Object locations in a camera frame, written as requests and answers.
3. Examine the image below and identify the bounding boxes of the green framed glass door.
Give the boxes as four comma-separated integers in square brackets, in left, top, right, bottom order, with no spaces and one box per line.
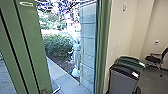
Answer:
[0,0,114,94]
[14,0,101,94]

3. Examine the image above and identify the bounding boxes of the grey trash bin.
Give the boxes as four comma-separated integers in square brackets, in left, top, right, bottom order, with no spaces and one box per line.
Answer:
[108,63,141,94]
[116,55,147,94]

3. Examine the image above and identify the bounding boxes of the grey outdoor pillar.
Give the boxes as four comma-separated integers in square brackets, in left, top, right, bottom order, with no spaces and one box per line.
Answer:
[78,2,98,93]

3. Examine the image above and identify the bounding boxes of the white garden statue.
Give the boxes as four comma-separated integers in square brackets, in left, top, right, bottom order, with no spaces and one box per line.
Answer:
[67,33,83,79]

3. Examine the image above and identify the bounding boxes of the large green shrub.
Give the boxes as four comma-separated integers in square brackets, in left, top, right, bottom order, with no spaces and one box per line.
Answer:
[42,32,75,62]

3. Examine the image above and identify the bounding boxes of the black mesh office chair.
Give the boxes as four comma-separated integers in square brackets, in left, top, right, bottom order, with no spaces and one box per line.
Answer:
[144,46,168,78]

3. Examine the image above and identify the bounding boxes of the white wall switch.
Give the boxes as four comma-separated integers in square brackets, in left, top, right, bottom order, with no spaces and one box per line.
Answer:
[121,2,128,11]

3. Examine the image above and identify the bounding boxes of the white wall outlet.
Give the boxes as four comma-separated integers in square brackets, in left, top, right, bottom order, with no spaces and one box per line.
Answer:
[153,39,160,46]

